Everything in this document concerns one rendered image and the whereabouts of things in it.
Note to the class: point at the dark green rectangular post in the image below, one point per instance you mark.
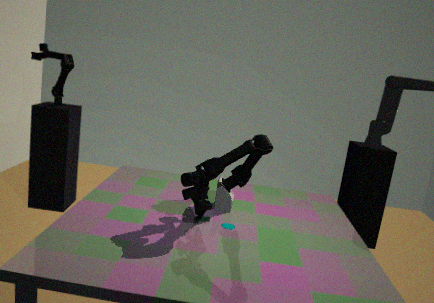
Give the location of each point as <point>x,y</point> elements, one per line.
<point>205,219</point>

